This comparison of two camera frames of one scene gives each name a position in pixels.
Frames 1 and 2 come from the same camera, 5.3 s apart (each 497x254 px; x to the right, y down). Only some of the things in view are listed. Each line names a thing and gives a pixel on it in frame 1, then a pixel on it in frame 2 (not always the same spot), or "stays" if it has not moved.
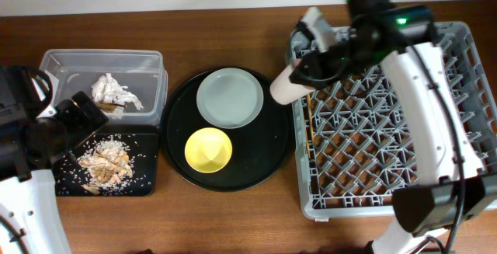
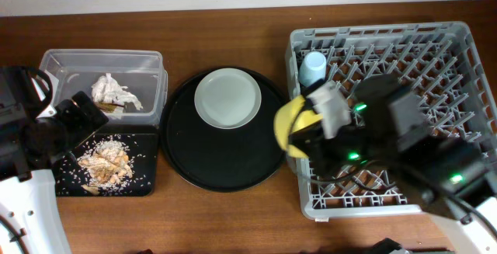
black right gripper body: (358, 61) to (352, 146)
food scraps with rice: (107, 166) stays
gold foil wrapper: (107, 107) stays
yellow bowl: (208, 150) to (283, 120)
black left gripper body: (74, 125) stays
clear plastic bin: (128, 86) stays
